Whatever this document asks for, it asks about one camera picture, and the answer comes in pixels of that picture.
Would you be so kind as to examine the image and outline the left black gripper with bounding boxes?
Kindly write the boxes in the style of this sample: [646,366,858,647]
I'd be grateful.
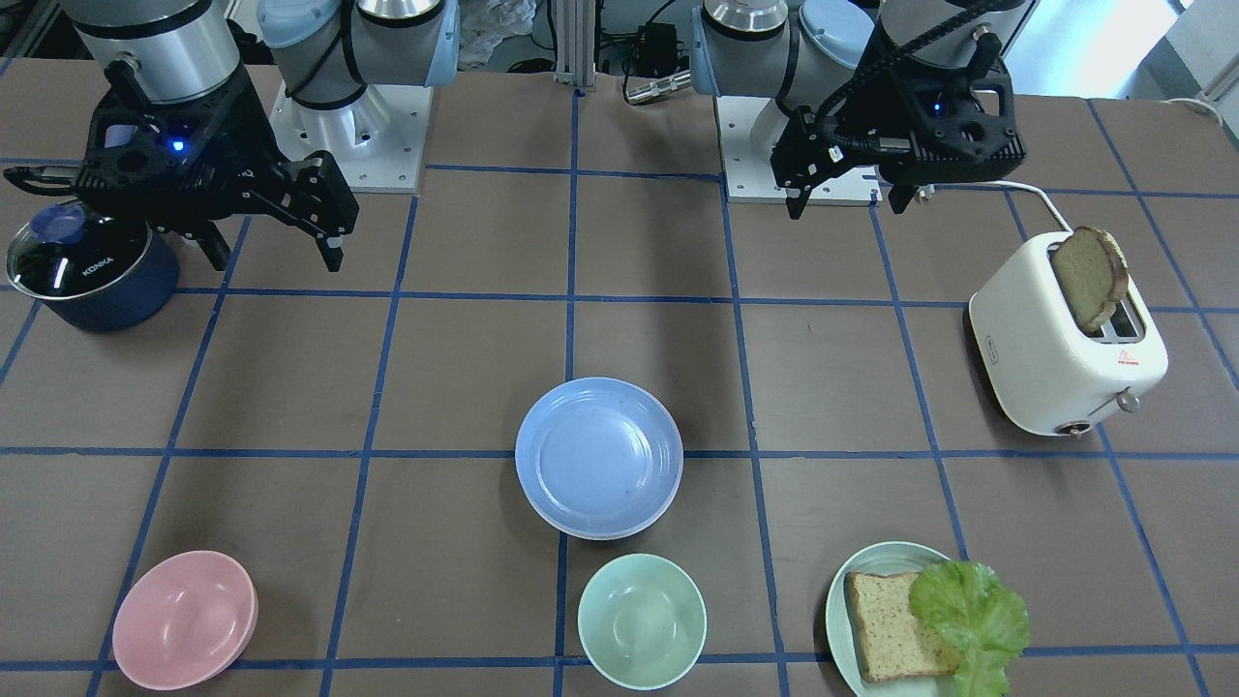
[771,25,1027,220]

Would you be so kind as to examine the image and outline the green lettuce leaf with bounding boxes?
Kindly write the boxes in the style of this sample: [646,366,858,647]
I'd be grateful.
[909,561,1031,696]

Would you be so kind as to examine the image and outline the green plate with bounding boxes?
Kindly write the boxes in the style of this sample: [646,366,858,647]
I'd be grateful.
[824,541,957,696]

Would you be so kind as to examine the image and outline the green bowl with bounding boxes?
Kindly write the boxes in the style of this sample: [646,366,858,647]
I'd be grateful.
[577,553,709,691]

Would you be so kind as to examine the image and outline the blue plate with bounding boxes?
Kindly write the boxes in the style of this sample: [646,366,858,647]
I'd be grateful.
[514,378,684,530]

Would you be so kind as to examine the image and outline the white toaster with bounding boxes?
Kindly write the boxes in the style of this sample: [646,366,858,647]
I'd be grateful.
[966,230,1170,437]

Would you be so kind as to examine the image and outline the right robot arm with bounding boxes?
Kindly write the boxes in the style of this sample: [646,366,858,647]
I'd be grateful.
[4,1,460,272]

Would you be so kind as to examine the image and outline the bread slice in toaster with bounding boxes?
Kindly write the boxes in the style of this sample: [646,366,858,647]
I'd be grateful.
[1049,227,1130,336]

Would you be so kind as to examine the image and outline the pink plate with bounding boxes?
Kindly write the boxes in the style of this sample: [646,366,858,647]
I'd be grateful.
[543,519,662,542]

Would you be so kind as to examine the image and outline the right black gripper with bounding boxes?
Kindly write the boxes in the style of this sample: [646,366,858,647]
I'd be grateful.
[4,59,359,272]

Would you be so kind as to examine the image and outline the bread slice on plate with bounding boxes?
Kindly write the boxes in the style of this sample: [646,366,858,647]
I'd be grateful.
[845,572,963,682]

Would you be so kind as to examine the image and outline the pink bowl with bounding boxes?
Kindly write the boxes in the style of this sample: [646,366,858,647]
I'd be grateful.
[112,550,259,691]

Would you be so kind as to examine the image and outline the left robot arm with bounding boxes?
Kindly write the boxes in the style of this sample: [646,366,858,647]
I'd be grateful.
[690,1,1027,220]

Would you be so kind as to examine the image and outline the dark blue pot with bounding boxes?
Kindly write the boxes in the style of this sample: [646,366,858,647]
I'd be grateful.
[5,199,180,334]

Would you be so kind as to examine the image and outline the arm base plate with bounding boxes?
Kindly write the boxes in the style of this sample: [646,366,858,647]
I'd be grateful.
[715,95,882,204]
[269,85,437,196]

